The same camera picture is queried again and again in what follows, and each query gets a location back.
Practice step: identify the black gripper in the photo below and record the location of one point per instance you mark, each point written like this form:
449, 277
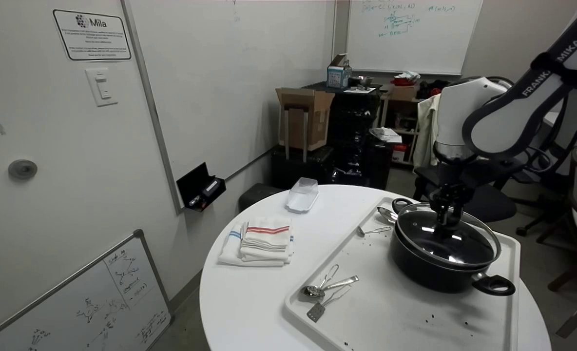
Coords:
452, 193

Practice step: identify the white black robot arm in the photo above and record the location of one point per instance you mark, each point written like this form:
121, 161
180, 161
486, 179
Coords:
515, 122

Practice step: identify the large metal serving spoon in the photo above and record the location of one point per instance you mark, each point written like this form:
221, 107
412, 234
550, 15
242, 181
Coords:
386, 212

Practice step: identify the cream towel on chair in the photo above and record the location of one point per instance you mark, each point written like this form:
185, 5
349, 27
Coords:
425, 128

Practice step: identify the white papers stack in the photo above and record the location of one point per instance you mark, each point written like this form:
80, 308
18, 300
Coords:
386, 134

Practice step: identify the white plastic tray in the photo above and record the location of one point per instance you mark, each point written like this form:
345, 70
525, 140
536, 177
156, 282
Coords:
378, 304

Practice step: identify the black cabinet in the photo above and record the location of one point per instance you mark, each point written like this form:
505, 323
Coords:
357, 128

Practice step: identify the red item on shelf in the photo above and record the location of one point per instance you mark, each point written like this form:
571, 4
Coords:
406, 78

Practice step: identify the small round metal spoon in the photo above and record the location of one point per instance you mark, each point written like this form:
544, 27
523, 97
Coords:
312, 290

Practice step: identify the brown cardboard box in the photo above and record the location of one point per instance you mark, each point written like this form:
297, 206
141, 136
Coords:
304, 117

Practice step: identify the blue tissue box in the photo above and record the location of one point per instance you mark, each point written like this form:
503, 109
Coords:
337, 76

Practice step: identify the large whiteboard with green writing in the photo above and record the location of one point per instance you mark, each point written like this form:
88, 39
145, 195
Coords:
412, 35

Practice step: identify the folded white striped towel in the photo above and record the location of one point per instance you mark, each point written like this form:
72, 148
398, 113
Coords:
261, 243

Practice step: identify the small black bin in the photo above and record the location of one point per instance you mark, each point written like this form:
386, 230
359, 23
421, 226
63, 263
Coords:
258, 195

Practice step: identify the black whiteboard eraser holder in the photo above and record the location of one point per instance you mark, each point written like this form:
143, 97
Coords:
201, 185

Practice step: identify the small framed whiteboard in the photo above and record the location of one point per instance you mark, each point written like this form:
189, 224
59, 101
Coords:
94, 304

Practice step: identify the wall mounted whiteboard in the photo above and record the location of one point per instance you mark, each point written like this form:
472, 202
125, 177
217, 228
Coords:
236, 83

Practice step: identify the white light switch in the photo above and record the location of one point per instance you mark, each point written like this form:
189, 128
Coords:
102, 85

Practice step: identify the white wall notice sign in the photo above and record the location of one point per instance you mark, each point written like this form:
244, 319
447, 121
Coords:
94, 33

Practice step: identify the round grey wall bumper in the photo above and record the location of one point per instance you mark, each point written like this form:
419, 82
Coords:
22, 167

